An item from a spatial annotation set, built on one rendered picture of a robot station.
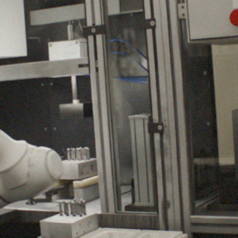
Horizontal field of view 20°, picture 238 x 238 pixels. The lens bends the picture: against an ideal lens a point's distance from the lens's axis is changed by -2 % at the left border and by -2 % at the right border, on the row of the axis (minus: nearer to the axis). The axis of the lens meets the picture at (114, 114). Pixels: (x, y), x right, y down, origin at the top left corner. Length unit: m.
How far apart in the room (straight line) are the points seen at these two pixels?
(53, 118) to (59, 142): 0.09
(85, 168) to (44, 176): 0.49
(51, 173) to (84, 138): 0.79
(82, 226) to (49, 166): 0.22
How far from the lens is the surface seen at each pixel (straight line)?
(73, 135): 2.35
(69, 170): 2.00
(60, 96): 2.37
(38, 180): 1.55
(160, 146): 1.71
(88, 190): 2.00
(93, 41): 1.79
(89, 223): 1.72
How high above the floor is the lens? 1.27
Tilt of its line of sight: 3 degrees down
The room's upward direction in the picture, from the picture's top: 4 degrees counter-clockwise
